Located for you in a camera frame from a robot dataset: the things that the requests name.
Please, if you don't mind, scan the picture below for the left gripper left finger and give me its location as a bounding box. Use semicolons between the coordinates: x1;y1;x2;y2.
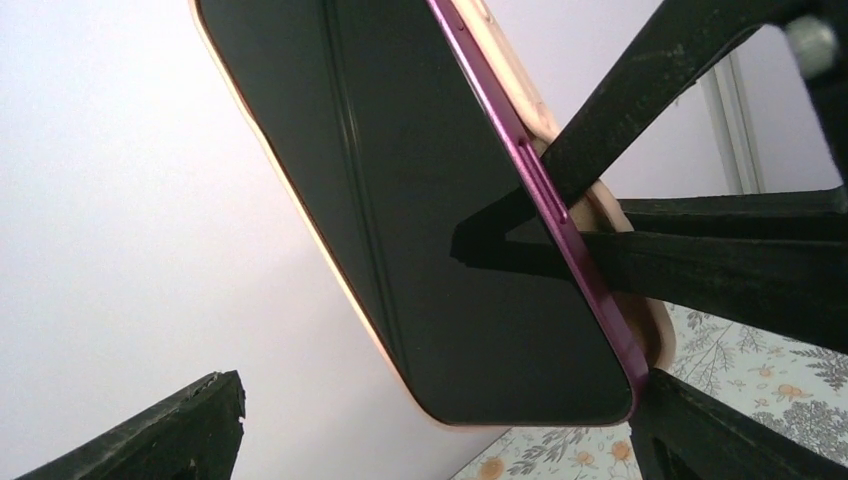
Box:
21;370;246;479

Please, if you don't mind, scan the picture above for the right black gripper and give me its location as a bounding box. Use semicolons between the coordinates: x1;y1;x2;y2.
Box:
542;0;847;353

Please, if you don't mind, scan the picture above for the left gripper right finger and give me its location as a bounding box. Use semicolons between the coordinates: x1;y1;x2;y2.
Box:
630;369;847;480

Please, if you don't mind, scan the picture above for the pink phone case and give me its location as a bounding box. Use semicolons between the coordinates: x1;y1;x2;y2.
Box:
188;0;677;432

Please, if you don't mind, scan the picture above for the floral table mat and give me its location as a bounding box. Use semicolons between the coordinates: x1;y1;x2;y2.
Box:
456;304;847;479

